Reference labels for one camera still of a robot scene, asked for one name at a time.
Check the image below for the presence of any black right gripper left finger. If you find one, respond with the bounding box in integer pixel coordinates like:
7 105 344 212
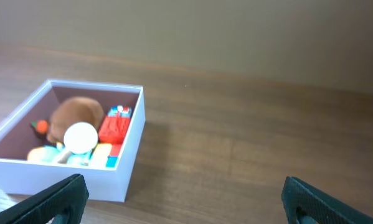
0 174 89 224

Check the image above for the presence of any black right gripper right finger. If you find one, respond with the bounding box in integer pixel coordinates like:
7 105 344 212
281 176 373 224

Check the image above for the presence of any yellow blue duck toy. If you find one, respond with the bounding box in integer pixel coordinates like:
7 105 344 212
27 142 91 166

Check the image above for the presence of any colourful two-by-two cube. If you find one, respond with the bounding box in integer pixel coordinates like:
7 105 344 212
88 143 122 169

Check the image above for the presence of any white wooden rattle drum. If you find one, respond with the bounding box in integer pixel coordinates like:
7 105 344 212
52 122 98 166

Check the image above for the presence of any white pink-lined box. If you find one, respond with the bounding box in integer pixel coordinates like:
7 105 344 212
0 80 146 202

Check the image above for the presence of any red toy fire truck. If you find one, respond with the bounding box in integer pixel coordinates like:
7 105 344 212
98 105 132 144

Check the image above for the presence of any brown plush toy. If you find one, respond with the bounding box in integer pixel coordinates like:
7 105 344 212
30 96 105 144

